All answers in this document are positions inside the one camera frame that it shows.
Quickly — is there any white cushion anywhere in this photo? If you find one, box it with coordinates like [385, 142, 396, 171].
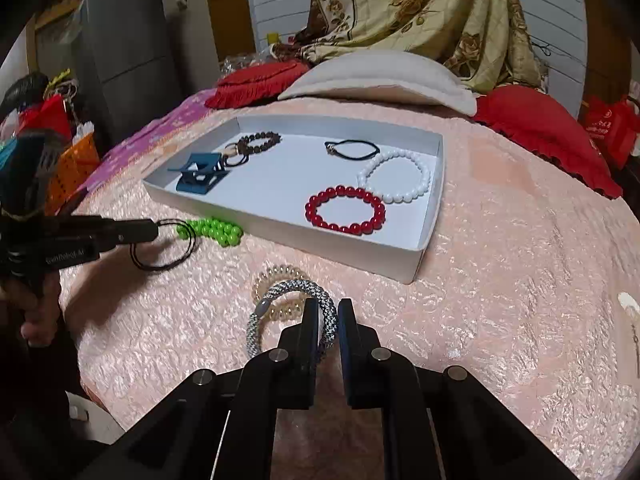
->
[277, 52, 478, 115]

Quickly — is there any red fringed pillow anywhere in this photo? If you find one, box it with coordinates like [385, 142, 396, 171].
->
[205, 60, 311, 110]
[472, 85, 623, 198]

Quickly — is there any red shopping bag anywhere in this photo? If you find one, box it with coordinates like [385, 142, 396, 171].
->
[17, 95, 73, 141]
[582, 95, 640, 171]

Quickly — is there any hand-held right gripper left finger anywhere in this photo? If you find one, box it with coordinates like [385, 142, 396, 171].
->
[115, 298, 323, 480]

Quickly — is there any floral beige quilt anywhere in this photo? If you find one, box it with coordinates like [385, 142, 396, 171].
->
[272, 0, 543, 96]

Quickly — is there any pink textured bedspread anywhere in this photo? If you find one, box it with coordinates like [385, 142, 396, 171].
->
[57, 95, 640, 480]

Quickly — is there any red bead bracelet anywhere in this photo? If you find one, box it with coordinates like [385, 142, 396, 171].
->
[305, 185, 387, 236]

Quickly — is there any blue hair claw clip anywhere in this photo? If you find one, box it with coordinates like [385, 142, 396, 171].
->
[167, 152, 232, 195]

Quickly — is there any clear spiral hair tie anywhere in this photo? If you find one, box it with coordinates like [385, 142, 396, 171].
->
[251, 265, 311, 323]

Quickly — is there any black hair tie with charm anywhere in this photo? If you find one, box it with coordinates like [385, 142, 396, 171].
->
[324, 139, 381, 162]

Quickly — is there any grey braided hair tie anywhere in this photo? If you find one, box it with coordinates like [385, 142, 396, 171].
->
[246, 280, 338, 361]

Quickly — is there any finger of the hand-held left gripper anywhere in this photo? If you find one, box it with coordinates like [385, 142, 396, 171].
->
[70, 215, 161, 248]

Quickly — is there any white earring card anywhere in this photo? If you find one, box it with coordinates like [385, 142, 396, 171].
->
[619, 292, 640, 322]

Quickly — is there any person's left hand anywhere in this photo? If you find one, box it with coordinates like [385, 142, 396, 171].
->
[0, 270, 63, 348]

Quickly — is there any black cord loop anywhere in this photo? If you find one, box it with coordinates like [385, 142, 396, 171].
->
[130, 220, 198, 273]

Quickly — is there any dark round object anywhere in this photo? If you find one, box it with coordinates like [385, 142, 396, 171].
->
[0, 72, 51, 116]

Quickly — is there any white bead bracelet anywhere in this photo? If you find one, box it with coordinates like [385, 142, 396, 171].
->
[356, 154, 432, 205]

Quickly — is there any grey refrigerator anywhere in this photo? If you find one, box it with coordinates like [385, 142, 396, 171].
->
[72, 0, 183, 158]

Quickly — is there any purple flowered blanket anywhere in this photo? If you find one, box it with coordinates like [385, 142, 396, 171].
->
[70, 89, 221, 211]

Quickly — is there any white cardboard tray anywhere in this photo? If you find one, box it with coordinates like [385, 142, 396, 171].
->
[142, 114, 446, 285]

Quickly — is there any orange plastic basket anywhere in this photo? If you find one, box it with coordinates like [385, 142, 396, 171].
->
[47, 132, 101, 216]

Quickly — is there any brown bead bracelet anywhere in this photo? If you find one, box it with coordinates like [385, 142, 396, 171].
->
[236, 131, 282, 157]

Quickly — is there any clear plastic bag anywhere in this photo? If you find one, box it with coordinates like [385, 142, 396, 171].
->
[220, 52, 273, 76]

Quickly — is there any green bead bracelet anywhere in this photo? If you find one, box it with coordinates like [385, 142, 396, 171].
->
[176, 216, 245, 248]

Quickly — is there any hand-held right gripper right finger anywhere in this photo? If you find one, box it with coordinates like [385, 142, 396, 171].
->
[337, 298, 581, 480]

